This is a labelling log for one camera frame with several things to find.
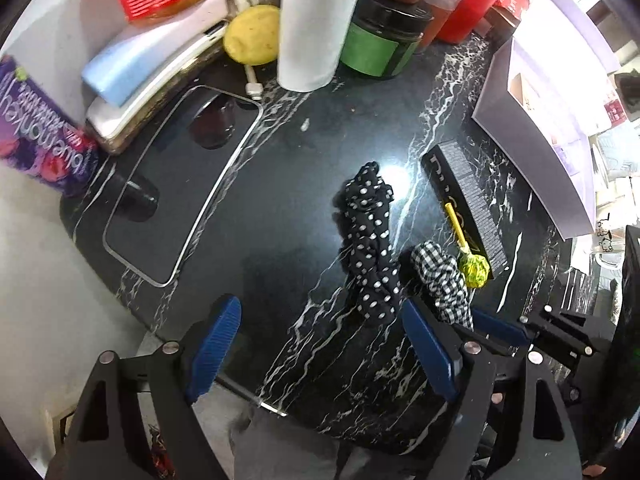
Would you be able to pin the red white small packet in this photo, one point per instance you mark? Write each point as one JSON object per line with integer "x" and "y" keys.
{"x": 615, "y": 112}

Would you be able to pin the white gold-edged phone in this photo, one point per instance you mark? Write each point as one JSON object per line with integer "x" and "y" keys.
{"x": 150, "y": 105}

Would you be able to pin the dark jar green label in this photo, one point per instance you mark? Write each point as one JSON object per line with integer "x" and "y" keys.
{"x": 382, "y": 40}

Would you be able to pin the brown small box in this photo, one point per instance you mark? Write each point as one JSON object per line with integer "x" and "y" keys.
{"x": 502, "y": 22}

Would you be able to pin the red canister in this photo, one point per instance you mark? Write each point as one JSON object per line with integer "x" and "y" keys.
{"x": 475, "y": 0}

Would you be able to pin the black polka dot scrunchie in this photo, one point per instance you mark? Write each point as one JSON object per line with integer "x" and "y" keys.
{"x": 370, "y": 240}

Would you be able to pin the black white checkered scrunchie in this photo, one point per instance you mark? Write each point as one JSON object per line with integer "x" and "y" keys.
{"x": 440, "y": 280}

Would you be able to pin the black long box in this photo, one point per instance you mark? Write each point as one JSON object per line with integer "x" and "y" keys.
{"x": 470, "y": 205}

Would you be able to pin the yellow green lollipop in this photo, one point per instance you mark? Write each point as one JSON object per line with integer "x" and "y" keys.
{"x": 474, "y": 270}

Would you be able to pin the white paper roll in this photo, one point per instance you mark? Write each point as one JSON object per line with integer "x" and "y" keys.
{"x": 315, "y": 25}

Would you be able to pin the small clear tub orange contents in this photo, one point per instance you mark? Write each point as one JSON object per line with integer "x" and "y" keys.
{"x": 442, "y": 7}

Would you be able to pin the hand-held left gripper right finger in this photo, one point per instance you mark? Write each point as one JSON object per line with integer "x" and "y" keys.
{"x": 430, "y": 350}

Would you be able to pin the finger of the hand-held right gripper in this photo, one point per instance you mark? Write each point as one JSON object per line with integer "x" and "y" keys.
{"x": 500, "y": 327}

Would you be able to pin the purple drink can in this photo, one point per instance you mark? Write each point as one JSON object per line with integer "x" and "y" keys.
{"x": 40, "y": 130}

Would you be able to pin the yellow round ball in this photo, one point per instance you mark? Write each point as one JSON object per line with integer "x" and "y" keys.
{"x": 252, "y": 35}

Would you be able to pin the lavender gift box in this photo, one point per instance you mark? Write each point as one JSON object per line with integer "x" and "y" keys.
{"x": 540, "y": 170}

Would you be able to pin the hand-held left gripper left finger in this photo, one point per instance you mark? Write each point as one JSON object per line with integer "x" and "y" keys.
{"x": 215, "y": 350}

